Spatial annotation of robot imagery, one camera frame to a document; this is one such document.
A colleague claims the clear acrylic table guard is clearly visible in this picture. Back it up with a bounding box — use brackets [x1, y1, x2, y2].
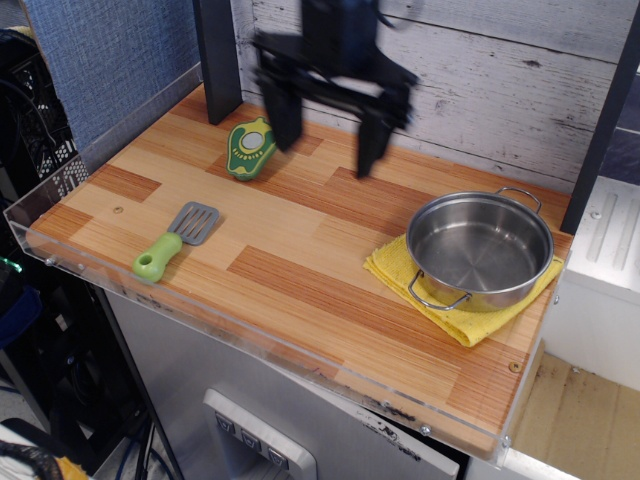
[7, 89, 571, 460]

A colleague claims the stainless steel pot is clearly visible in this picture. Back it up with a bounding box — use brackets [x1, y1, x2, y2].
[405, 187, 554, 312]

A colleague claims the dark vertical post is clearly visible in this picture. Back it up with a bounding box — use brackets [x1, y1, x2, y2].
[193, 0, 242, 125]
[560, 5, 639, 235]

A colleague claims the dark vertical post left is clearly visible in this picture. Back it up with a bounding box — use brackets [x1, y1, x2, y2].
[193, 0, 242, 125]

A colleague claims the black plastic crate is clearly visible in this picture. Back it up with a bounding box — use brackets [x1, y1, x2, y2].
[1, 53, 77, 180]

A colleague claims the silver toy fridge cabinet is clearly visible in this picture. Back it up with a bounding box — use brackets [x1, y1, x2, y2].
[104, 288, 468, 479]

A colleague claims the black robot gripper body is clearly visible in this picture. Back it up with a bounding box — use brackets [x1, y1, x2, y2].
[254, 1, 417, 125]

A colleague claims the yellow folded cloth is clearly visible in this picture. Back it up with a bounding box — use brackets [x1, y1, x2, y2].
[363, 234, 564, 347]

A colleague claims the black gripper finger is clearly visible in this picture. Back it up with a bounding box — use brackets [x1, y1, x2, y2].
[259, 77, 302, 152]
[357, 90, 400, 178]

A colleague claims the green toy avocado half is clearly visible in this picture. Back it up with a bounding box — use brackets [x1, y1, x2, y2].
[226, 116, 277, 181]

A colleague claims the green handled grey spatula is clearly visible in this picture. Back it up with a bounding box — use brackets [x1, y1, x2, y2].
[132, 201, 220, 283]

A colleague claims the dark vertical post right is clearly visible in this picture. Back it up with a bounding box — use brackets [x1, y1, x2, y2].
[560, 5, 639, 235]

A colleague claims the white toy sink counter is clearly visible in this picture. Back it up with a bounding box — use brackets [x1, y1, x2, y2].
[541, 177, 639, 390]

